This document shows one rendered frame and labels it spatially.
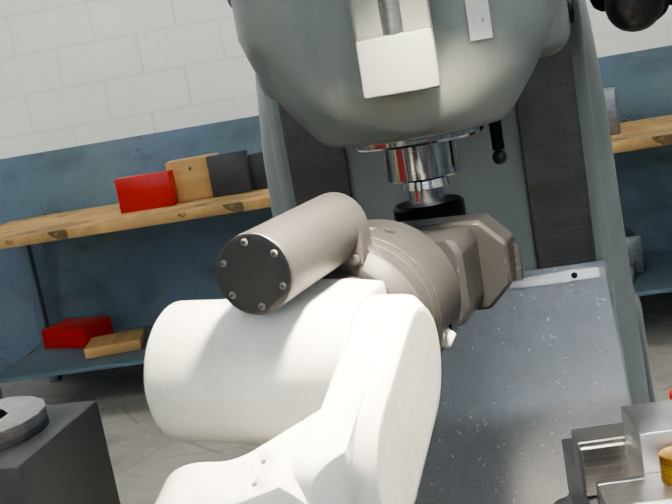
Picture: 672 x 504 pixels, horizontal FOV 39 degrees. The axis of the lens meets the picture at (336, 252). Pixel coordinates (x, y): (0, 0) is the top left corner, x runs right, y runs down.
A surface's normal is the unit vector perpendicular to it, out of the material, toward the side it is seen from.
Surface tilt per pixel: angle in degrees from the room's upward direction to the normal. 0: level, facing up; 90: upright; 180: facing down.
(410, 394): 93
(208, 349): 53
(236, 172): 90
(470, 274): 90
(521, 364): 62
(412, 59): 90
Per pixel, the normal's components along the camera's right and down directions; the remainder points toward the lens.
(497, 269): -0.36, 0.23
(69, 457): 0.97, -0.13
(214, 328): -0.31, -0.66
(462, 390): -0.18, -0.26
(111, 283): -0.11, 0.20
